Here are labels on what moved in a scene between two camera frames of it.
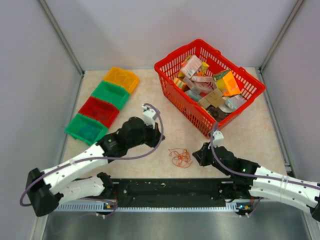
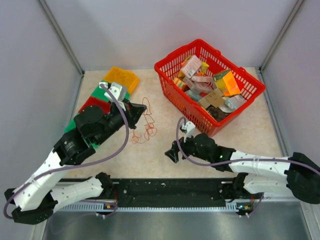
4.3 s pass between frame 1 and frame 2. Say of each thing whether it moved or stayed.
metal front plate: stayed
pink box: stayed
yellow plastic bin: stayed
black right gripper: moved
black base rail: stayed
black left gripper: moved
